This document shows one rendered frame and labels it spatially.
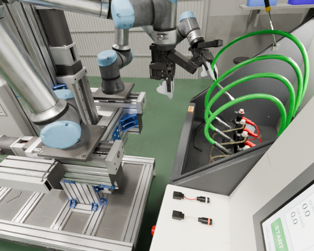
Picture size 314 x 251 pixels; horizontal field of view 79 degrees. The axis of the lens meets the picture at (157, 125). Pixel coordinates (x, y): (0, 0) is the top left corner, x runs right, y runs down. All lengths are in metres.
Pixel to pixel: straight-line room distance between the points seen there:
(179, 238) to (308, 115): 0.46
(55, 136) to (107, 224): 1.03
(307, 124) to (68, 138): 0.64
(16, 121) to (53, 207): 0.84
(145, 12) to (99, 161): 0.59
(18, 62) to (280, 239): 0.69
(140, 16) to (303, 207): 0.57
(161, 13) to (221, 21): 3.17
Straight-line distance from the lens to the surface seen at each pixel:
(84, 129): 0.87
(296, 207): 0.44
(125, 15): 0.60
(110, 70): 1.18
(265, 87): 1.23
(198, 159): 1.03
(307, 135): 0.47
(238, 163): 0.62
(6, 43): 0.60
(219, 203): 0.72
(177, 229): 0.66
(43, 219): 1.80
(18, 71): 0.61
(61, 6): 0.72
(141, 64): 4.04
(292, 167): 0.48
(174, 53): 0.68
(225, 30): 3.81
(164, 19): 0.64
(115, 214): 1.60
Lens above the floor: 1.58
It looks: 37 degrees down
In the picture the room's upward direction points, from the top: 4 degrees counter-clockwise
